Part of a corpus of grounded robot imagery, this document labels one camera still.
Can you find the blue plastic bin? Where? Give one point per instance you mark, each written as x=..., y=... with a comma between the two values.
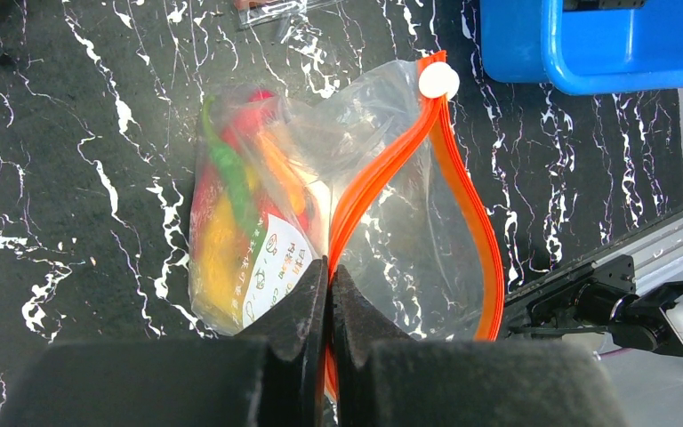
x=610, y=47

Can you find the red chili pepper toy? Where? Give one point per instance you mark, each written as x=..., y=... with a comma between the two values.
x=249, y=119

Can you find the yellow banana toy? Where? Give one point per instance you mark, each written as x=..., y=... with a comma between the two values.
x=219, y=250

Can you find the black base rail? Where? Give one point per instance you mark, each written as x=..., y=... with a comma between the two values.
x=639, y=262

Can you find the marker pen pack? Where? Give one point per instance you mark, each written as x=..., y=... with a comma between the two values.
x=257, y=12

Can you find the green vegetable toy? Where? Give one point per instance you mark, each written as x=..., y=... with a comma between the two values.
x=231, y=168

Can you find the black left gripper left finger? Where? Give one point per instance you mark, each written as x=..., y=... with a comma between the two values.
x=270, y=374

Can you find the clear zip top bag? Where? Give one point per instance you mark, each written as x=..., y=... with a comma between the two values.
x=388, y=198

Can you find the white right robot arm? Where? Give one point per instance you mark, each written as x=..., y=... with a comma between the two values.
x=605, y=300

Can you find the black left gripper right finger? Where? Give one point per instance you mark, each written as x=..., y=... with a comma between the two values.
x=386, y=378

